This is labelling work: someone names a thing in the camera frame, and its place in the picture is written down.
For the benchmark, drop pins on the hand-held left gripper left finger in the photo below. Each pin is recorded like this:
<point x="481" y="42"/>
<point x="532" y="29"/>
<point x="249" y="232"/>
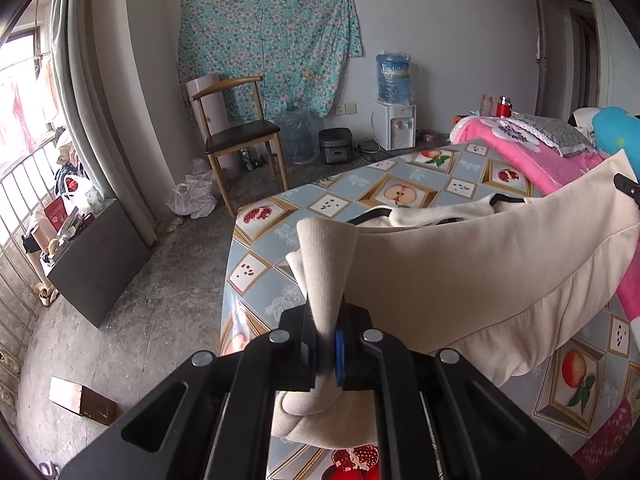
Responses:
<point x="260" y="385"/>

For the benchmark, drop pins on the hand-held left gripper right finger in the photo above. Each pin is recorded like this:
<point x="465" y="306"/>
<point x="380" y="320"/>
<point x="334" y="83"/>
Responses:
<point x="395" y="390"/>

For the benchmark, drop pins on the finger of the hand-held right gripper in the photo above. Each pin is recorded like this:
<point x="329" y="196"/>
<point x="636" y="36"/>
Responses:
<point x="627" y="185"/>

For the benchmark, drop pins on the cream zip jacket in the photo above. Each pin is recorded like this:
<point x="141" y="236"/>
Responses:
<point x="450" y="270"/>

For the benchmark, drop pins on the blue plush pillow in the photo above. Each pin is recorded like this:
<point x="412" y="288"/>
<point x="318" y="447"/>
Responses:
<point x="617" y="127"/>

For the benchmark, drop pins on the grey lace pillow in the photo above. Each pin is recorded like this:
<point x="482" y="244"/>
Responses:
<point x="555" y="132"/>

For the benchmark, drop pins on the pink floral blanket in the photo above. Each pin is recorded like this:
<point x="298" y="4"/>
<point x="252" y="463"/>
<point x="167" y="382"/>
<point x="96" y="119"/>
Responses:
<point x="525" y="155"/>

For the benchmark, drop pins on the fruit print tablecloth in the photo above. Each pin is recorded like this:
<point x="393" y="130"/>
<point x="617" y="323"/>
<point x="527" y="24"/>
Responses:
<point x="260" y="270"/>

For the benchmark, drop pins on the red jar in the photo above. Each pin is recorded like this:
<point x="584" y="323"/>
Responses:
<point x="504" y="107"/>

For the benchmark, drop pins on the door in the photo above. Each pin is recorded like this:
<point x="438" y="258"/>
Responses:
<point x="570" y="50"/>

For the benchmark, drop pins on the pink bottle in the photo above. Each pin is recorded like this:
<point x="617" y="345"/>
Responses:
<point x="487" y="106"/>

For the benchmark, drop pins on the wooden block on floor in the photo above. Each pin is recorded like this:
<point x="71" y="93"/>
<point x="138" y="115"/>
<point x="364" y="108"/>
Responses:
<point x="82" y="401"/>

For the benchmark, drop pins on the dark low cabinet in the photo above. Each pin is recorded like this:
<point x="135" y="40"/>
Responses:
<point x="100" y="265"/>

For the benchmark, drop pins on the crumpled white plastic bags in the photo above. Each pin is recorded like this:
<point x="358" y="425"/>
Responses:
<point x="192" y="195"/>

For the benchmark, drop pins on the beige shoe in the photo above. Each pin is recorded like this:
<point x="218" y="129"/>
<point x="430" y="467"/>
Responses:
<point x="47" y="295"/>

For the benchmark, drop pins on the white water dispenser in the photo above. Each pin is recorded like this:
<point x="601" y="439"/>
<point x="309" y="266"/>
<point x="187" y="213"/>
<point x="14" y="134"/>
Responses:
<point x="397" y="127"/>

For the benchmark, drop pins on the wooden chair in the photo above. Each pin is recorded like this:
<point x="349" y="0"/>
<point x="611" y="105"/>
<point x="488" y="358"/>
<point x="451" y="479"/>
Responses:
<point x="240" y="137"/>

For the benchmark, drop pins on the grey rice cooker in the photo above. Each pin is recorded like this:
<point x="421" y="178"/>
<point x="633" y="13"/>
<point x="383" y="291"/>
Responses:
<point x="336" y="146"/>

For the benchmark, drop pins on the empty clear water jug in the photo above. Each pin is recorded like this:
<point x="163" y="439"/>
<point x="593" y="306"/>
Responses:
<point x="296" y="135"/>

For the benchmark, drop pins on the blue water jug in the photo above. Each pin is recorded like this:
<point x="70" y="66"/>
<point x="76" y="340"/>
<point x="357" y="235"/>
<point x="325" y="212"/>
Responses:
<point x="394" y="77"/>

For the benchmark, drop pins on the white bag with red print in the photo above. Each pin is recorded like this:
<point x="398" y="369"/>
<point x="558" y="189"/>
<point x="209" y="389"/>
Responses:
<point x="82" y="195"/>

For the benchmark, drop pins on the red box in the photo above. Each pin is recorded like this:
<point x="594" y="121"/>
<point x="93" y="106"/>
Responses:
<point x="55" y="216"/>

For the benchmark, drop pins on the window railing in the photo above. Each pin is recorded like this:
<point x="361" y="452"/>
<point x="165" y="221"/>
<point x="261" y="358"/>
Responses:
<point x="12" y="260"/>

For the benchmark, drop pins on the grey curtain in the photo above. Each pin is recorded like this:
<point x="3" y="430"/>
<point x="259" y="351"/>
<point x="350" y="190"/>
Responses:
<point x="100" y="110"/>

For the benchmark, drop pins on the wall socket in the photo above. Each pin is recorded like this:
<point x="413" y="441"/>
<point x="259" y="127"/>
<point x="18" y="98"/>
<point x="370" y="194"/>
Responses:
<point x="345" y="109"/>

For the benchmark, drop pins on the floral wall cloth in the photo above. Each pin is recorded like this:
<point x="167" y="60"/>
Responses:
<point x="270" y="40"/>

